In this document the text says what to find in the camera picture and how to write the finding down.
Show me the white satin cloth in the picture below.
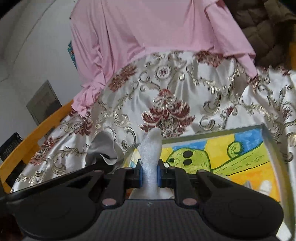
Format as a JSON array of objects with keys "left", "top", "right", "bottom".
[{"left": 129, "top": 128, "right": 174, "bottom": 200}]

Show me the grey sock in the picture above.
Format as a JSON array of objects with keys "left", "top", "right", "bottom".
[{"left": 85, "top": 131, "right": 124, "bottom": 173}]

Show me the white fluffy sock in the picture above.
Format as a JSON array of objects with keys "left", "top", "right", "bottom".
[{"left": 243, "top": 180, "right": 272, "bottom": 196}]

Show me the floral satin bedspread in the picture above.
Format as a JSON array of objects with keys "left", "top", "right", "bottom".
[{"left": 10, "top": 50, "right": 296, "bottom": 241}]

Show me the grey tray with cartoon picture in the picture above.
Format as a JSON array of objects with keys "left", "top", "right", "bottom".
[{"left": 122, "top": 123, "right": 292, "bottom": 232}]

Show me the grey door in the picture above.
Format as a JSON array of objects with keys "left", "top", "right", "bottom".
[{"left": 26, "top": 80, "right": 62, "bottom": 125}]

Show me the pink hanging sheet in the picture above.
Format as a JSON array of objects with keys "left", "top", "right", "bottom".
[{"left": 70, "top": 1, "right": 257, "bottom": 115}]

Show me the brown quilted jacket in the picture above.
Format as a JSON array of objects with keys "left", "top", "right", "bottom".
[{"left": 224, "top": 0, "right": 295, "bottom": 67}]

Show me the wooden bed rail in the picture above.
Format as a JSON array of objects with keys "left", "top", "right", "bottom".
[{"left": 1, "top": 100, "right": 73, "bottom": 194}]

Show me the colourful wall poster left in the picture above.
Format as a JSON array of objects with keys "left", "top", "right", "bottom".
[{"left": 67, "top": 41, "right": 77, "bottom": 68}]

